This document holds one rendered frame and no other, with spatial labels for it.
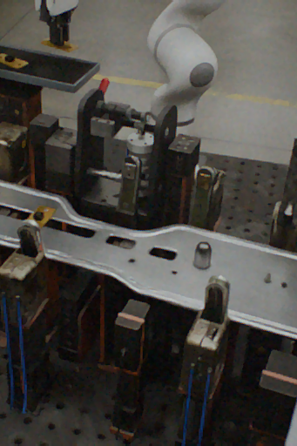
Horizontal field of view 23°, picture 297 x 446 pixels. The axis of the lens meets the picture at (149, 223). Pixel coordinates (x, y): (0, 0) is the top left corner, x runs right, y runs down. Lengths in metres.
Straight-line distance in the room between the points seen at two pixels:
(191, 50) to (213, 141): 2.11
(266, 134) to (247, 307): 2.73
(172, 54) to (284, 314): 0.75
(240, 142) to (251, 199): 1.75
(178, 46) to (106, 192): 0.40
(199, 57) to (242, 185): 0.55
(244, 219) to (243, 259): 0.64
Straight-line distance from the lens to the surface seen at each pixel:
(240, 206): 2.07
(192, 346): 1.15
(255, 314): 1.27
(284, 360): 1.23
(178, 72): 1.75
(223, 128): 3.97
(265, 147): 3.83
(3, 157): 1.58
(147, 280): 1.31
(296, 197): 1.40
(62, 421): 1.48
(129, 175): 1.47
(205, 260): 1.34
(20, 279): 1.26
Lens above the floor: 1.85
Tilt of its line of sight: 36 degrees down
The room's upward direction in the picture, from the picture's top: 3 degrees clockwise
